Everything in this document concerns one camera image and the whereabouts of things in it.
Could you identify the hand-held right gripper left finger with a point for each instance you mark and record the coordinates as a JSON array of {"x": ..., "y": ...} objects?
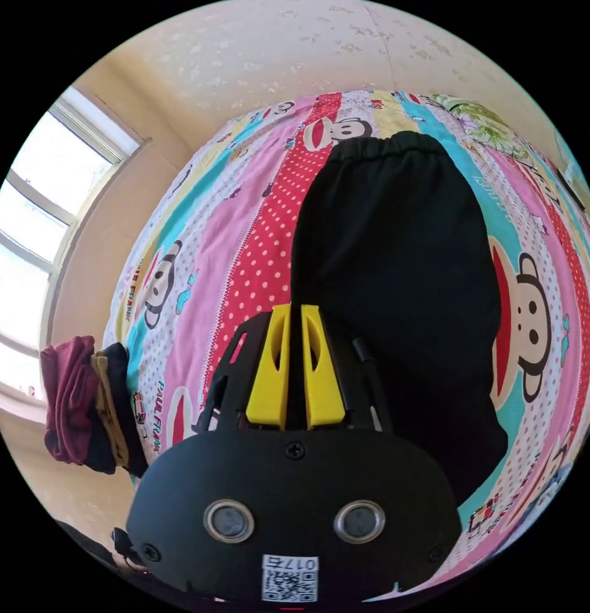
[{"x": 268, "y": 383}]

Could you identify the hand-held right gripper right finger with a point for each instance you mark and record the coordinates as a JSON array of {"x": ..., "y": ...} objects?
[{"x": 323, "y": 383}]

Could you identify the black long pants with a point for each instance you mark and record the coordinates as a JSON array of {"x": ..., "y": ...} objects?
[{"x": 395, "y": 268}]

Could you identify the bed with cartoon printed sheet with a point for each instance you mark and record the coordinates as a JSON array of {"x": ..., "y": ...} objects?
[{"x": 218, "y": 268}]

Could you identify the pile of clothes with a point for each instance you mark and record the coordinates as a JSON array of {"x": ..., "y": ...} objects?
[{"x": 79, "y": 407}]

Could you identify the window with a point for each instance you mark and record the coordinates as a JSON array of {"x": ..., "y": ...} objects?
[{"x": 41, "y": 225}]

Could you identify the floral pillow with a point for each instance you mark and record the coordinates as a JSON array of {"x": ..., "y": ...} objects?
[{"x": 486, "y": 127}]

